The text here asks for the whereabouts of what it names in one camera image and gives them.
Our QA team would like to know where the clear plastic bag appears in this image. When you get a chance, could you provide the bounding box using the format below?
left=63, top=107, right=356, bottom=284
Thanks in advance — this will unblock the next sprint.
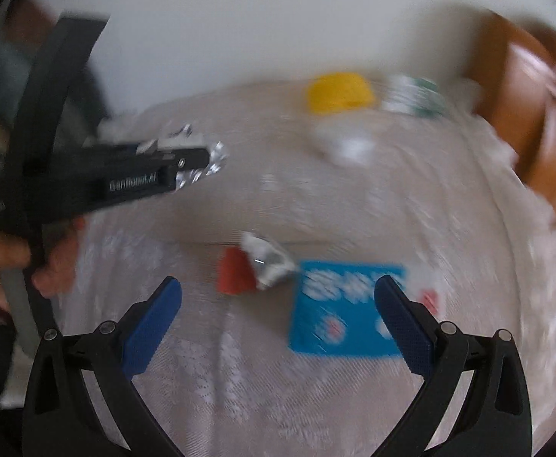
left=311, top=119, right=378, bottom=167

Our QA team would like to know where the person's left hand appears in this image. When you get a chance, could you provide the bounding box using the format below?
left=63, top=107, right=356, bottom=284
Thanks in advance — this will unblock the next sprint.
left=0, top=216, right=87, bottom=316

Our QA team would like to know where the carved wooden headboard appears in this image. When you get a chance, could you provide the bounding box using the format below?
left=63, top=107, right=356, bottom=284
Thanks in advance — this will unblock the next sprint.
left=465, top=10, right=556, bottom=224

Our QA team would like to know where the small aluminium foil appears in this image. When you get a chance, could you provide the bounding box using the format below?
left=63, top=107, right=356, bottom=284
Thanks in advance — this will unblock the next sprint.
left=156, top=124, right=231, bottom=191

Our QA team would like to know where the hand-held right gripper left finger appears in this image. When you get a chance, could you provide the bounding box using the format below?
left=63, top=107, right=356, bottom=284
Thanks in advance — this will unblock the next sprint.
left=20, top=275, right=183, bottom=457

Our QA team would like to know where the large crumpled aluminium foil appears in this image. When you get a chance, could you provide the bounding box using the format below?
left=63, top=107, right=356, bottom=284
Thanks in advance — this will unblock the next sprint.
left=242, top=232, right=300, bottom=291

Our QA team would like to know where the yellow foam fruit net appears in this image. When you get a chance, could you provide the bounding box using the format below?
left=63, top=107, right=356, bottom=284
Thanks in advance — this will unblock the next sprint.
left=306, top=71, right=376, bottom=114

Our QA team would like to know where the white and green crumpled packet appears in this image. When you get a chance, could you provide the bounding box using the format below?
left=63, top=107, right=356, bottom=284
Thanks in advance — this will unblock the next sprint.
left=381, top=74, right=450, bottom=119

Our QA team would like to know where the blue and white milk carton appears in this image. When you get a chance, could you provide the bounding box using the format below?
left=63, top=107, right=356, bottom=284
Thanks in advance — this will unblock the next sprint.
left=288, top=261, right=443, bottom=358

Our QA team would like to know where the white lace tablecloth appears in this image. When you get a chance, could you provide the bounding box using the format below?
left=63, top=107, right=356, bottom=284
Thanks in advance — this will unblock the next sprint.
left=0, top=74, right=556, bottom=457

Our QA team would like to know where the brown cloth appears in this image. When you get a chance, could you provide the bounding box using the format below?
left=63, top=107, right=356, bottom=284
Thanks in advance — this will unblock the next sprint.
left=6, top=0, right=62, bottom=48

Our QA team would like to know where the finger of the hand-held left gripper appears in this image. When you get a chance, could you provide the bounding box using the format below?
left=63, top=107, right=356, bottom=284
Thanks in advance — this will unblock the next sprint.
left=136, top=144, right=212, bottom=173

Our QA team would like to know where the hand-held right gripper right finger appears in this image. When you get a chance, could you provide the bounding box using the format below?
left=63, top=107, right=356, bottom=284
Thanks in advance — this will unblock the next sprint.
left=373, top=274, right=534, bottom=457

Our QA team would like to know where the red wrapper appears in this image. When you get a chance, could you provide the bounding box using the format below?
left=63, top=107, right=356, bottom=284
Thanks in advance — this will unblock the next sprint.
left=216, top=246, right=256, bottom=295

